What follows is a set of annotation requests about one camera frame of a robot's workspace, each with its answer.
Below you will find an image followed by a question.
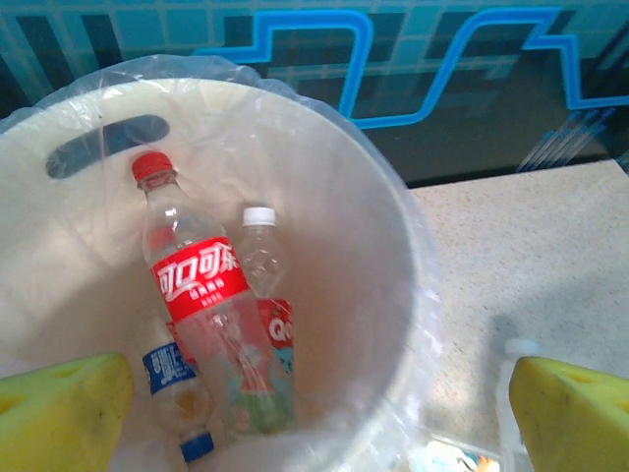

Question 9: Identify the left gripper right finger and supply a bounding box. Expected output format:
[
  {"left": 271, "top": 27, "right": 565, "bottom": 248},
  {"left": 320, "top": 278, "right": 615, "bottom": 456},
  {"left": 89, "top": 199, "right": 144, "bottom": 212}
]
[{"left": 508, "top": 356, "right": 629, "bottom": 472}]

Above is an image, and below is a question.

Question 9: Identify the round white plastic bin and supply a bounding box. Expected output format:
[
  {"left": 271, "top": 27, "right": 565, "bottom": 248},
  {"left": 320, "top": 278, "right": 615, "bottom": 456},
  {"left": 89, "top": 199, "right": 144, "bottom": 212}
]
[{"left": 0, "top": 78, "right": 414, "bottom": 472}]

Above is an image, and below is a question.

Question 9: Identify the clear bottle white cap cartoon label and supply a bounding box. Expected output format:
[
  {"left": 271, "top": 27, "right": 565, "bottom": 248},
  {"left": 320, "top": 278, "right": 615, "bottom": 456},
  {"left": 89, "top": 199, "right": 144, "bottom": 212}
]
[{"left": 235, "top": 206, "right": 299, "bottom": 437}]

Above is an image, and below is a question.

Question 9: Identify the large red label cola bottle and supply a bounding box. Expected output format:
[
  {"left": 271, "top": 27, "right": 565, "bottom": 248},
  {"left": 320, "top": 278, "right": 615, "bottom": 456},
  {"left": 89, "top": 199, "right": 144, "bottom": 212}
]
[{"left": 131, "top": 151, "right": 269, "bottom": 439}]

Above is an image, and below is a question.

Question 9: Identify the white bottle blue label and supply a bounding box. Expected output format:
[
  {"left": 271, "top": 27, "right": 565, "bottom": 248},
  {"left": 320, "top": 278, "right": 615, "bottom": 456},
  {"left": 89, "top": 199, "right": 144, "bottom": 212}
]
[{"left": 140, "top": 314, "right": 217, "bottom": 463}]

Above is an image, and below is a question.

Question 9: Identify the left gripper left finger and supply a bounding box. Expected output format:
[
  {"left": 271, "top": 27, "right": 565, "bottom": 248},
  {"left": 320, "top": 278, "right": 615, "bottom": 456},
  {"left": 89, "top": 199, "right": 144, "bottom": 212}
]
[{"left": 0, "top": 352, "right": 136, "bottom": 472}]

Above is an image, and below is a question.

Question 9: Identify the clear package colourful print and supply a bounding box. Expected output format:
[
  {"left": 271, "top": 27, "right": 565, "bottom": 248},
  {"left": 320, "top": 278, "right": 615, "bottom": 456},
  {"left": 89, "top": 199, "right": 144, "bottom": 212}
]
[{"left": 407, "top": 437, "right": 507, "bottom": 472}]

